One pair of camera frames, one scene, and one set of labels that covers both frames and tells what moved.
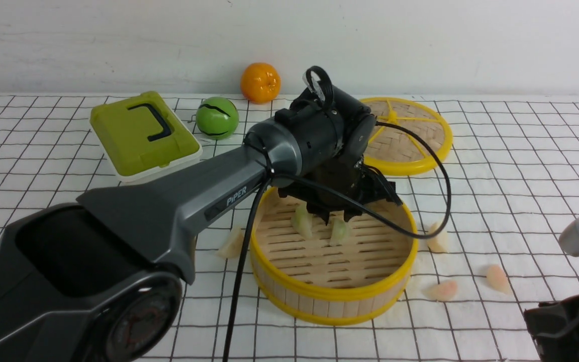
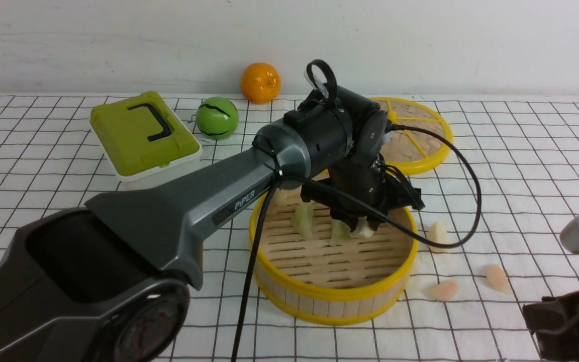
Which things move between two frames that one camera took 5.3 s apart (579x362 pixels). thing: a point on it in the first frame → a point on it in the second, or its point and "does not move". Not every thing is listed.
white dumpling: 439,243 does not move
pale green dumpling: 302,221 does not move
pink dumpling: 496,276 does not move
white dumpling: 232,246 → 363,230
